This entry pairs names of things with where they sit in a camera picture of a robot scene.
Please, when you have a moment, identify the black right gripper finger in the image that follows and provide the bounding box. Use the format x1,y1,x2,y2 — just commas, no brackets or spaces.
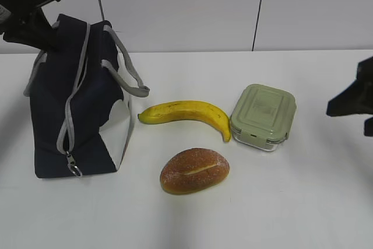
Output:
357,57,373,80
326,80,372,117

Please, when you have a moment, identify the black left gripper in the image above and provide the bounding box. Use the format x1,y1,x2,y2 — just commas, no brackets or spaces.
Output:
1,0,61,51

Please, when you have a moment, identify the green lidded glass container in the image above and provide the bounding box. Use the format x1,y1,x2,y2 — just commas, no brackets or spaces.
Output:
230,84,297,152

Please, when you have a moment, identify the navy and white lunch bag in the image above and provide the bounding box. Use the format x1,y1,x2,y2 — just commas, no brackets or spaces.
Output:
24,14,149,178

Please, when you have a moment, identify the yellow banana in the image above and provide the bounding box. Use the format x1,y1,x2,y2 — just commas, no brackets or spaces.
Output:
138,100,231,142

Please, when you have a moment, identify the brown bread roll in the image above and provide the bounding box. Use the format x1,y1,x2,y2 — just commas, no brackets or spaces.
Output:
160,148,230,195

